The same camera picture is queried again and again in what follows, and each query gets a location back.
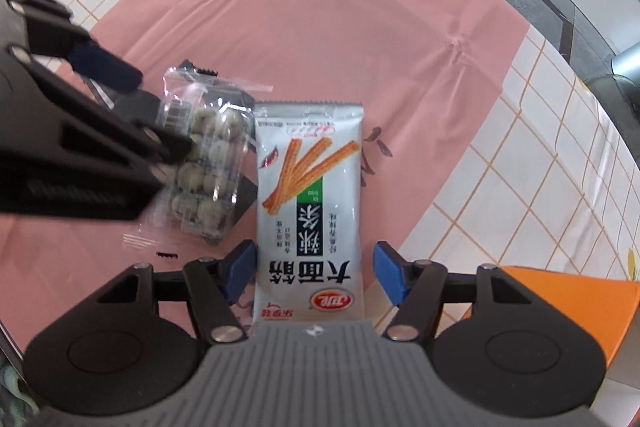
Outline orange box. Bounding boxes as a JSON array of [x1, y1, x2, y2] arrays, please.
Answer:
[[459, 264, 640, 389]]

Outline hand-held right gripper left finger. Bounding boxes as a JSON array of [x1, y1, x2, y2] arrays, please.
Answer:
[[97, 239, 258, 346]]

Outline white packet with stick print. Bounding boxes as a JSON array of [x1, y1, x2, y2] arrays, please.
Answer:
[[252, 101, 367, 324]]

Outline dark grey bin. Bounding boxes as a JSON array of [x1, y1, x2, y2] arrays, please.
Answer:
[[584, 51, 640, 118]]

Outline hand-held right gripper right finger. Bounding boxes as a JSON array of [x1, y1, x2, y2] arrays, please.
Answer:
[[372, 240, 536, 344]]

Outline clear packet of white candies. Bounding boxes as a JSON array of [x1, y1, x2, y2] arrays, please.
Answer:
[[122, 59, 274, 258]]

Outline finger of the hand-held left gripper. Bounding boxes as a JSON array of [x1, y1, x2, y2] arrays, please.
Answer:
[[0, 49, 194, 224], [0, 0, 144, 94]]

